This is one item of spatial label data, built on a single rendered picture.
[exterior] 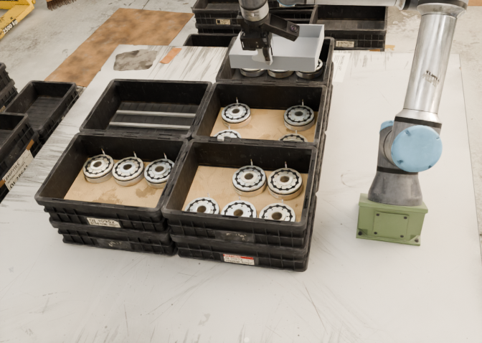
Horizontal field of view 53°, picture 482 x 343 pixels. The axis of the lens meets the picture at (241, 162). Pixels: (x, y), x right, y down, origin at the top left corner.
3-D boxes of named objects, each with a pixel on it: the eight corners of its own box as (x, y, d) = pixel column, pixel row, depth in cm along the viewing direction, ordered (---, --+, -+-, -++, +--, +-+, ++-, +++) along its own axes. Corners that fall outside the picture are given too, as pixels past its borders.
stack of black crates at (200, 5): (266, 33, 342) (262, -13, 318) (257, 57, 322) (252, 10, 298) (212, 32, 352) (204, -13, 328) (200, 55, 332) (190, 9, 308)
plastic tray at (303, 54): (323, 38, 162) (323, 24, 159) (315, 71, 149) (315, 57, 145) (246, 36, 170) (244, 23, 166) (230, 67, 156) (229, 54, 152)
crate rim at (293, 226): (318, 151, 145) (318, 146, 143) (305, 232, 125) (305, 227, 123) (191, 143, 154) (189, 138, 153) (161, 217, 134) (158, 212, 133)
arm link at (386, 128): (413, 166, 145) (418, 120, 143) (426, 171, 131) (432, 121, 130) (372, 163, 146) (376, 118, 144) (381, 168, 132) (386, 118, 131)
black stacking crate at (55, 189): (196, 165, 161) (189, 139, 153) (168, 237, 141) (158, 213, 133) (89, 157, 170) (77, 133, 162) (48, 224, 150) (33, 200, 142)
